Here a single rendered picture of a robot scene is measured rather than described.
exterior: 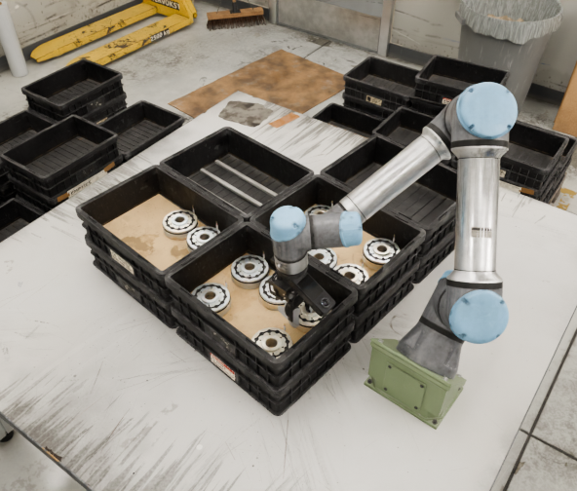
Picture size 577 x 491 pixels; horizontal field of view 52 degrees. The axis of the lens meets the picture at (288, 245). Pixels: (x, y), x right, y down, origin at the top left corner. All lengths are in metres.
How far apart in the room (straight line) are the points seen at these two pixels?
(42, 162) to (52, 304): 1.10
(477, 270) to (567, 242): 0.86
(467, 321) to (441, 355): 0.17
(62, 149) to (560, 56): 3.02
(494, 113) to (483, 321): 0.42
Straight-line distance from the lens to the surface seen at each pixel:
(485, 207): 1.29
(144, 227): 1.83
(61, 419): 1.62
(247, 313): 1.55
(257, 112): 2.56
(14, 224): 2.91
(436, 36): 4.52
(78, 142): 2.93
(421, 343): 1.43
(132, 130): 3.16
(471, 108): 1.27
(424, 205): 1.91
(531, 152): 2.91
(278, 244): 1.26
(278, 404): 1.47
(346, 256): 1.70
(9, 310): 1.90
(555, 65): 4.32
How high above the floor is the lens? 2.01
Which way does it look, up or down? 43 degrees down
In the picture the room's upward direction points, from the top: straight up
